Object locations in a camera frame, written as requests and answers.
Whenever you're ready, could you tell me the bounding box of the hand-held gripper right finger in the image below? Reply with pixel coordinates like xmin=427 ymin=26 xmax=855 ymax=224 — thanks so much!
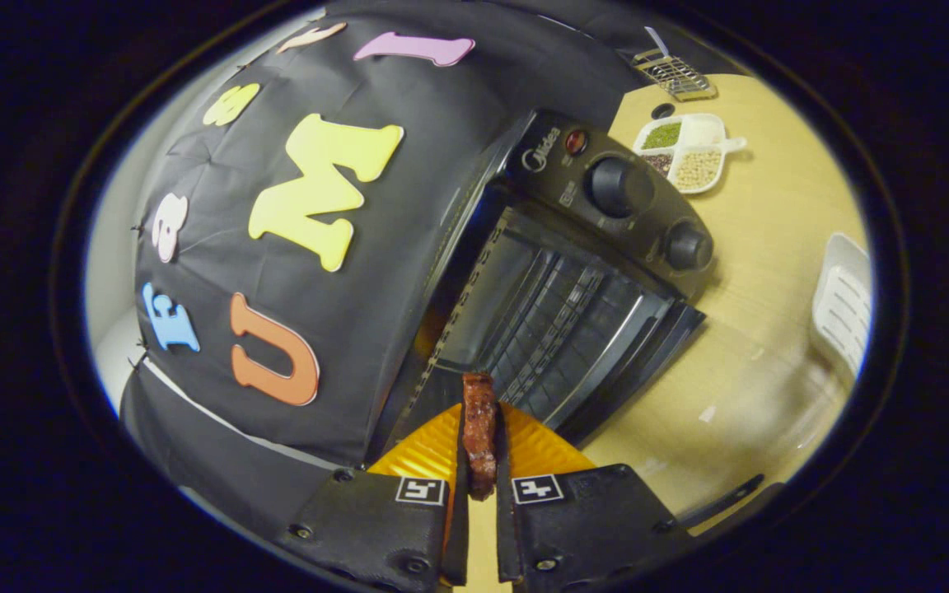
xmin=495 ymin=402 xmax=699 ymax=593

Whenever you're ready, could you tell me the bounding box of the white divided dish with beans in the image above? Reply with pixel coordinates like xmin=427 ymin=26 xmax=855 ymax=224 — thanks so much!
xmin=633 ymin=113 xmax=747 ymax=195

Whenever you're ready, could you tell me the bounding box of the white rectangular plastic tray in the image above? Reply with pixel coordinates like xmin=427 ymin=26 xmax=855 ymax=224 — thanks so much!
xmin=810 ymin=232 xmax=873 ymax=380

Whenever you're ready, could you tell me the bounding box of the black toaster oven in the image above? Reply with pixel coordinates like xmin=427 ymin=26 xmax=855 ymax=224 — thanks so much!
xmin=363 ymin=110 xmax=772 ymax=532

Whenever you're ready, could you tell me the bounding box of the metal wire mesh holder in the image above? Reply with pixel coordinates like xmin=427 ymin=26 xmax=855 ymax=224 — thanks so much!
xmin=631 ymin=48 xmax=718 ymax=103

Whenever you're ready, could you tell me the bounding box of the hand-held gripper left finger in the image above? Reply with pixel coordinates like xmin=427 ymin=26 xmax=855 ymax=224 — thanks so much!
xmin=273 ymin=402 xmax=472 ymax=592

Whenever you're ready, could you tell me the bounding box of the brown meat slice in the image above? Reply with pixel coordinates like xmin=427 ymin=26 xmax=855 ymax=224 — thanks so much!
xmin=462 ymin=372 xmax=498 ymax=502

